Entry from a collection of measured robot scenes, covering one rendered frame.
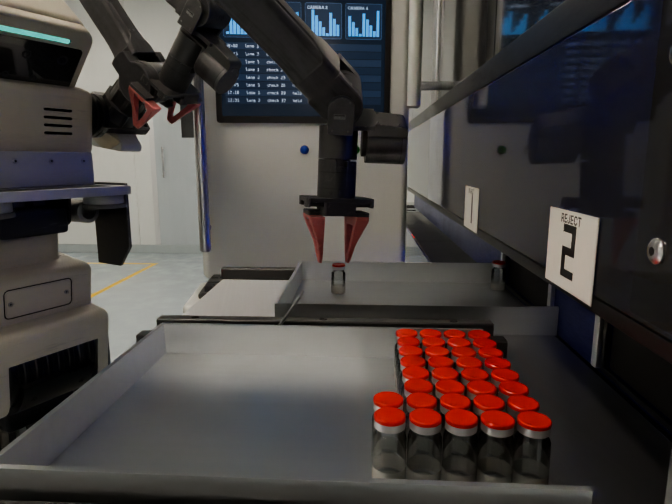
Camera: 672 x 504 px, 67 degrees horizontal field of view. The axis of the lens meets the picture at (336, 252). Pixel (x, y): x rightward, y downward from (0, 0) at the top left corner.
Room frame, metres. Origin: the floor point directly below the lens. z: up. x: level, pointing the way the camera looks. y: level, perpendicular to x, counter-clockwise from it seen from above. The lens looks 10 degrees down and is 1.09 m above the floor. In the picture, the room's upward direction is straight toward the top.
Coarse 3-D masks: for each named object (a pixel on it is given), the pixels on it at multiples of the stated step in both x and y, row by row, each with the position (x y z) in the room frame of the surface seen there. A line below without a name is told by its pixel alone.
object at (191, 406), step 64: (128, 384) 0.43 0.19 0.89; (192, 384) 0.44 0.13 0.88; (256, 384) 0.44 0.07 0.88; (320, 384) 0.44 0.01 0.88; (384, 384) 0.44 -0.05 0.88; (64, 448) 0.33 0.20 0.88; (128, 448) 0.33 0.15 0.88; (192, 448) 0.33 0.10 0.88; (256, 448) 0.33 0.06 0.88; (320, 448) 0.33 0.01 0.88
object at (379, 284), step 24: (312, 264) 0.85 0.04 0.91; (360, 264) 0.84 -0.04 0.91; (384, 264) 0.84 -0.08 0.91; (408, 264) 0.84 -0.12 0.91; (432, 264) 0.84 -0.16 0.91; (456, 264) 0.83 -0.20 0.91; (480, 264) 0.83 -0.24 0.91; (288, 288) 0.68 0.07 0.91; (312, 288) 0.79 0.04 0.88; (360, 288) 0.79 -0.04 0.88; (384, 288) 0.79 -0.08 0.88; (408, 288) 0.79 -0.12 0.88; (432, 288) 0.79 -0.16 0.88; (456, 288) 0.79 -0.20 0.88; (480, 288) 0.79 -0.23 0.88; (312, 312) 0.59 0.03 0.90; (336, 312) 0.59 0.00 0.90; (360, 312) 0.59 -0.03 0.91; (384, 312) 0.59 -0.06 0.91; (408, 312) 0.58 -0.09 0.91; (432, 312) 0.58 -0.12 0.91; (456, 312) 0.58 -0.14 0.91; (480, 312) 0.58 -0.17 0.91; (504, 312) 0.58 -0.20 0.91; (528, 312) 0.58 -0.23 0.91; (552, 312) 0.58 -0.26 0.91
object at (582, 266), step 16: (560, 224) 0.39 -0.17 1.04; (576, 224) 0.36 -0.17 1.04; (592, 224) 0.33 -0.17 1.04; (560, 240) 0.39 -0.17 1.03; (576, 240) 0.36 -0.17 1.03; (592, 240) 0.33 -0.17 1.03; (560, 256) 0.38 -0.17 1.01; (576, 256) 0.35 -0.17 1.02; (592, 256) 0.33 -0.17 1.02; (576, 272) 0.35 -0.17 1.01; (592, 272) 0.33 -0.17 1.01; (576, 288) 0.35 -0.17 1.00; (592, 288) 0.33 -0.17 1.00
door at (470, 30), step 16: (448, 0) 1.04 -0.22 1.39; (464, 0) 0.88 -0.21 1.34; (480, 0) 0.76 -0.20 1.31; (496, 0) 0.67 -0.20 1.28; (448, 16) 1.04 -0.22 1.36; (464, 16) 0.87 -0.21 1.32; (480, 16) 0.76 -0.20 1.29; (496, 16) 0.67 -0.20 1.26; (448, 32) 1.03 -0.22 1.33; (464, 32) 0.87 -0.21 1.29; (480, 32) 0.75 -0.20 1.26; (448, 48) 1.02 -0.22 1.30; (464, 48) 0.86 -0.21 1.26; (480, 48) 0.75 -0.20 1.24; (448, 64) 1.01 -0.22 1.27; (464, 64) 0.86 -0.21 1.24; (480, 64) 0.74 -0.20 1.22; (448, 80) 1.01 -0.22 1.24
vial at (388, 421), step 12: (384, 408) 0.30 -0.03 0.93; (396, 408) 0.30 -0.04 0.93; (384, 420) 0.29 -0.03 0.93; (396, 420) 0.29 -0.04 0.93; (384, 432) 0.29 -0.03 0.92; (396, 432) 0.29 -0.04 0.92; (372, 444) 0.30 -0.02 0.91; (384, 444) 0.29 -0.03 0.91; (396, 444) 0.29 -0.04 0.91; (372, 456) 0.29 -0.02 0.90; (384, 456) 0.29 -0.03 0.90; (396, 456) 0.29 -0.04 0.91; (372, 468) 0.29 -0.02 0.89; (384, 468) 0.29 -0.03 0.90; (396, 468) 0.29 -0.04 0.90
